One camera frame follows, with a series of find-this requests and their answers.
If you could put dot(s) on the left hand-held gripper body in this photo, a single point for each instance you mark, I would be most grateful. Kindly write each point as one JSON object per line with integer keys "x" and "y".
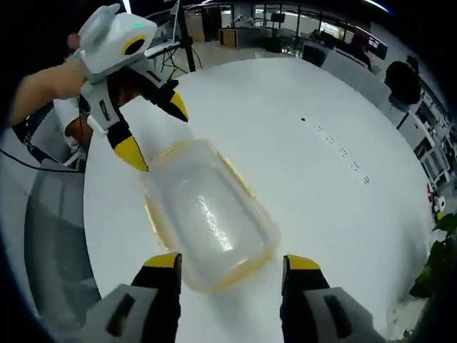
{"x": 107, "y": 43}

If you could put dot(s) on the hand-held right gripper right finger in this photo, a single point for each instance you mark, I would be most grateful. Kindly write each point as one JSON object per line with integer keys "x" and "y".
{"x": 303, "y": 296}

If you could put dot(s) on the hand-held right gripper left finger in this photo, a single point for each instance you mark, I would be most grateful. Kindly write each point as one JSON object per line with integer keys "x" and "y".
{"x": 157, "y": 296}

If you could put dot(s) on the clear container with yellow buckles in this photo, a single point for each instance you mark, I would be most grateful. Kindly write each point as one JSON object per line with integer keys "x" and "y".
{"x": 200, "y": 200}

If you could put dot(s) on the person's left hand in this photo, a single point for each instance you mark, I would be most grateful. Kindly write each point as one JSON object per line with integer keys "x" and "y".
{"x": 69, "y": 80}

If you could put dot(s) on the black tripod stand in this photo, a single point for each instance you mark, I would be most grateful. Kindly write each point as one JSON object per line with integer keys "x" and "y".
{"x": 185, "y": 35}

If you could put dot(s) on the wooden cabinet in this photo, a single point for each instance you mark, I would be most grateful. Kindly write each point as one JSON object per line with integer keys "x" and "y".
{"x": 228, "y": 37}

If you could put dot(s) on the grey mesh chair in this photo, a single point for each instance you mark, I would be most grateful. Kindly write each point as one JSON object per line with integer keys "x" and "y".
{"x": 57, "y": 232}

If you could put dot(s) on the potted green plant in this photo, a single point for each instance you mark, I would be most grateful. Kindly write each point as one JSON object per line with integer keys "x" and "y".
{"x": 441, "y": 261}

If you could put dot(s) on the white chair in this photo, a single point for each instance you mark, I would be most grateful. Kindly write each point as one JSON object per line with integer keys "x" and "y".
{"x": 414, "y": 130}

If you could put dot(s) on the computer monitor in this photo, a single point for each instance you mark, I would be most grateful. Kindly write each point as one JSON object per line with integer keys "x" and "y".
{"x": 378, "y": 46}

